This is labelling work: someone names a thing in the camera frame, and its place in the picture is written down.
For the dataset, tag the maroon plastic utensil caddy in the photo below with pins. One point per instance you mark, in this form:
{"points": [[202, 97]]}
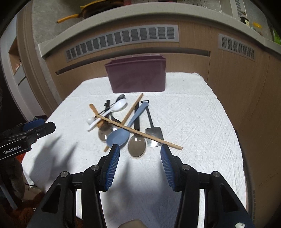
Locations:
{"points": [[137, 74]]}

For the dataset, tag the black smiley face spoon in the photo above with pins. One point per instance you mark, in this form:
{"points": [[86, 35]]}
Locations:
{"points": [[114, 103]]}

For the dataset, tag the yellow lid jar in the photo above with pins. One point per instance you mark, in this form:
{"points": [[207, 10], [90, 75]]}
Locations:
{"points": [[257, 27]]}

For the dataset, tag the small steel spatula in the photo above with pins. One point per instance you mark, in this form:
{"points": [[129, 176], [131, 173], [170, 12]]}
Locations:
{"points": [[154, 131]]}

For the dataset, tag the white textured table mat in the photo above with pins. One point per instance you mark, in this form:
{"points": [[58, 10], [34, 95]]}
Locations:
{"points": [[187, 113]]}

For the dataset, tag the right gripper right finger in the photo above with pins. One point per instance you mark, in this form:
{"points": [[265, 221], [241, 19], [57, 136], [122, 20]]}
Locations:
{"points": [[184, 179]]}

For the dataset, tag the small grey vent grille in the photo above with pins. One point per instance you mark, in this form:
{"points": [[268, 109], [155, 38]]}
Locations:
{"points": [[235, 46]]}

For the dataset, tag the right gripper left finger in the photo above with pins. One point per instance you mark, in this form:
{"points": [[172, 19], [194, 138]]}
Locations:
{"points": [[95, 179]]}

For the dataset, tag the steel spoon speckled handle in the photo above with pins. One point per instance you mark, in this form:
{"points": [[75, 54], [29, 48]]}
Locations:
{"points": [[137, 143]]}

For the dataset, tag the blue plastic spoon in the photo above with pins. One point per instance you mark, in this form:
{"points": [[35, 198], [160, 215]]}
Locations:
{"points": [[120, 136]]}

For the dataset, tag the wooden chopstick long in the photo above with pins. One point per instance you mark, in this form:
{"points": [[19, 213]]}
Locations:
{"points": [[133, 130]]}

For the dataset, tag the yellow frying pan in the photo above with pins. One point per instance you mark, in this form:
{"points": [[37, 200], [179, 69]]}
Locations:
{"points": [[92, 9]]}

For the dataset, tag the large grey vent grille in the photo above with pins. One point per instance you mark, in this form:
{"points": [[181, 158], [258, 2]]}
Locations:
{"points": [[122, 37]]}

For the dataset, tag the white ceramic spoon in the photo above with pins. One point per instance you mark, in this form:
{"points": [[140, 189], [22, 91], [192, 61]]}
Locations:
{"points": [[95, 123]]}

